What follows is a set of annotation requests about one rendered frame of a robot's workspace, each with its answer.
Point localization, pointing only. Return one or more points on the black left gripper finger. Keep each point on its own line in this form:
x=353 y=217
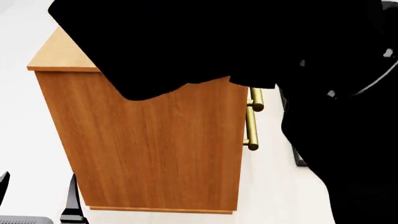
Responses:
x=3 y=184
x=73 y=205

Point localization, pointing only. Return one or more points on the brown wooden cabinet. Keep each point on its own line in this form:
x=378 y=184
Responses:
x=161 y=149

